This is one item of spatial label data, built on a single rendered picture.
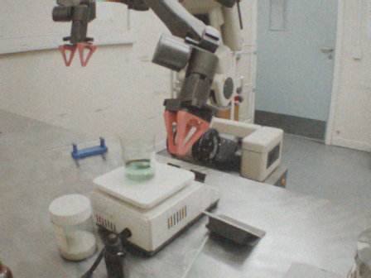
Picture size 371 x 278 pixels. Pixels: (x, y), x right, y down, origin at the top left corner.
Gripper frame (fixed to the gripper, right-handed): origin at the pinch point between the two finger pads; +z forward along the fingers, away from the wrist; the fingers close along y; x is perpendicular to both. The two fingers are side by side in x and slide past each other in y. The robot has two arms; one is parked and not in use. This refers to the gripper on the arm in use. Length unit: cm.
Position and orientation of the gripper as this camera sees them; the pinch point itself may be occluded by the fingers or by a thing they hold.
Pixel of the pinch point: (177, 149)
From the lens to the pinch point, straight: 56.6
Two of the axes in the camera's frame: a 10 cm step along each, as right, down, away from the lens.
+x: 7.5, 2.8, 6.0
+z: -2.8, 9.5, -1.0
